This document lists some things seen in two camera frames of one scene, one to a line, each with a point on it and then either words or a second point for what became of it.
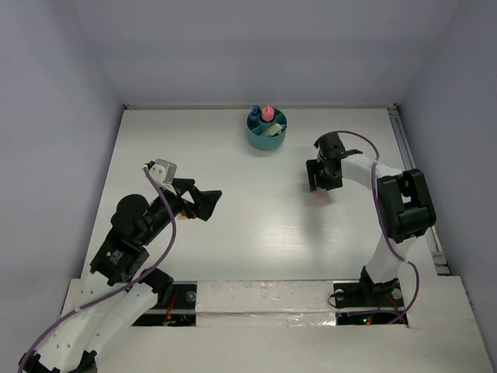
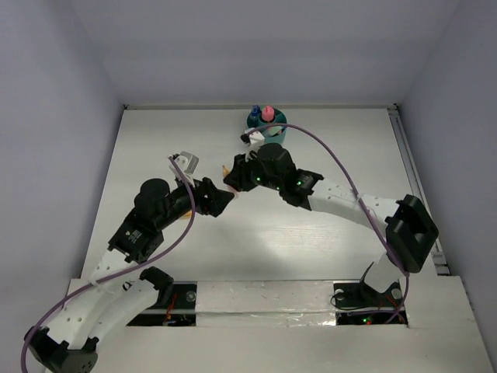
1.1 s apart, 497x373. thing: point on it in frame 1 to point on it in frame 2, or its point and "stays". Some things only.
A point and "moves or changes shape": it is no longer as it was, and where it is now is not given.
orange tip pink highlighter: x=319 y=193 moves or changes shape
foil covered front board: x=265 y=304 stays
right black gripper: x=313 y=166 to x=239 y=175
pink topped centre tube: x=268 y=113 stays
